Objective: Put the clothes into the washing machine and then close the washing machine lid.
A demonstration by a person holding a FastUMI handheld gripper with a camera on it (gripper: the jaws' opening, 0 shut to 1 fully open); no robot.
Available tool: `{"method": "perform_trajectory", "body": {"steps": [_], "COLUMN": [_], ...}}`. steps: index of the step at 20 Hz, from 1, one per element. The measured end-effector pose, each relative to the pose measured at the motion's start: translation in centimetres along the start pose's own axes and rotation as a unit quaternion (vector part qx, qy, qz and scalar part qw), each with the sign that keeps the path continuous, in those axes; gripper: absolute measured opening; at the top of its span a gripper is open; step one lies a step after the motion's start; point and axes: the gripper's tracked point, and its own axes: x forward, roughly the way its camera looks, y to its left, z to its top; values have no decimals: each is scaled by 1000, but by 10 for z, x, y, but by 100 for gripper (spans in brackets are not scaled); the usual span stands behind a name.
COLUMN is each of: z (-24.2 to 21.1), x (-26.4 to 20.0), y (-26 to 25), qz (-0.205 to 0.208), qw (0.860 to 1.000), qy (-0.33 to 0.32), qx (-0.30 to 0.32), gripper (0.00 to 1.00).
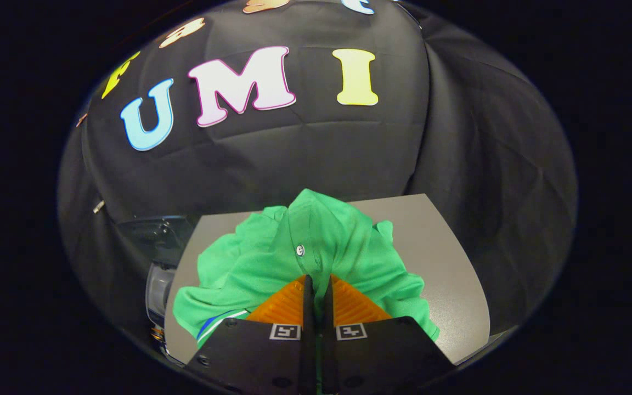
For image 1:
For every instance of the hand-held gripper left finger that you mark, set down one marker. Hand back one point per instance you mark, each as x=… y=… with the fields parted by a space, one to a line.
x=264 y=356

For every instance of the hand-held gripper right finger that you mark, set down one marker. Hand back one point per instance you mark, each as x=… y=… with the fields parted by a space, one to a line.
x=376 y=356

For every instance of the green polo shirt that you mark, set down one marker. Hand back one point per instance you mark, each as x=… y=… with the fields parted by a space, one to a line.
x=343 y=247

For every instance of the black backdrop cloth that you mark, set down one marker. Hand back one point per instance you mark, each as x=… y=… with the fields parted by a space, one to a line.
x=294 y=153

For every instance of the silver clip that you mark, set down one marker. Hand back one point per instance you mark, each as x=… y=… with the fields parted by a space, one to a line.
x=98 y=206

